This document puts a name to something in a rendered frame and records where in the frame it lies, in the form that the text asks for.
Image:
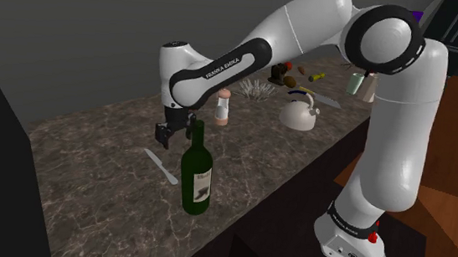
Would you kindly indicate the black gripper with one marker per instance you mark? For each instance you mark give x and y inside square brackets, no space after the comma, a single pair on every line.
[177,118]

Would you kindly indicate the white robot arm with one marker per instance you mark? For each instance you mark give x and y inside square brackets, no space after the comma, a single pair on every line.
[395,149]

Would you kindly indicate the silver butter knife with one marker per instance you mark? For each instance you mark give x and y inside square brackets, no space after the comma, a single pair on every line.
[162,167]

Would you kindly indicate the dark green wine bottle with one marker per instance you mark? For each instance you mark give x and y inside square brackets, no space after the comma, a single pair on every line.
[196,170]

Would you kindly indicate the pink and white pepper mill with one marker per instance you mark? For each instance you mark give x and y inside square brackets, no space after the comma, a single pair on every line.
[222,110]

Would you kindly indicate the dark brown figure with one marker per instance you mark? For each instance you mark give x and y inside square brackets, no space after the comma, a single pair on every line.
[278,74]

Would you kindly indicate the white kettle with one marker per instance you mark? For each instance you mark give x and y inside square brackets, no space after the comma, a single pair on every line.
[296,116]

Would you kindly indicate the brown potato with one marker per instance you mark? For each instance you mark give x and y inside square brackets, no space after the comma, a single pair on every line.
[290,82]

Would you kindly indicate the small red fruit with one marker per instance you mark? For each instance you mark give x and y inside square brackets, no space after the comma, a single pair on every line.
[288,65]

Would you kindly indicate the dark robot stand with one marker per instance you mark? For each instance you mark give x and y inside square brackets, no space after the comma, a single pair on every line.
[285,247]

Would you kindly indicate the pale green cup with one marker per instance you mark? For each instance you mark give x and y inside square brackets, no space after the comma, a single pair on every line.
[354,84]

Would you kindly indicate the beige box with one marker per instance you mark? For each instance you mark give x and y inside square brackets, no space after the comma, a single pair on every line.
[370,90]

